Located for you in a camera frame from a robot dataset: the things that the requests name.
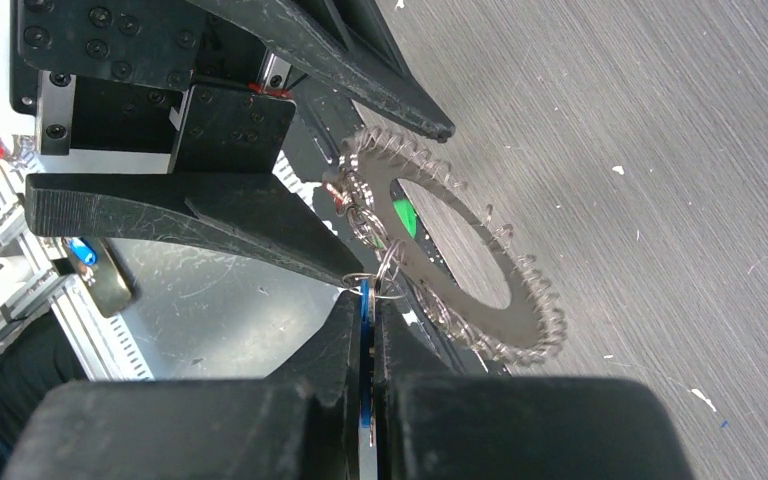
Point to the green key tag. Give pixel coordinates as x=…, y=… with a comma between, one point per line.
x=404, y=210

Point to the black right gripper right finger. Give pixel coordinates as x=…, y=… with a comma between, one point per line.
x=433, y=423

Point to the blue key tag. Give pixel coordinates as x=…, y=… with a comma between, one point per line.
x=366, y=437

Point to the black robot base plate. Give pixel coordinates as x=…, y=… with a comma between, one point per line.
x=312, y=155

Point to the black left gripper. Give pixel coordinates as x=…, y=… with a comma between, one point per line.
x=195, y=82

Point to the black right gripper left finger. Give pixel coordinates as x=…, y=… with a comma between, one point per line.
x=299, y=422

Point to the red key tag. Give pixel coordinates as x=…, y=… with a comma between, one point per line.
x=339, y=197

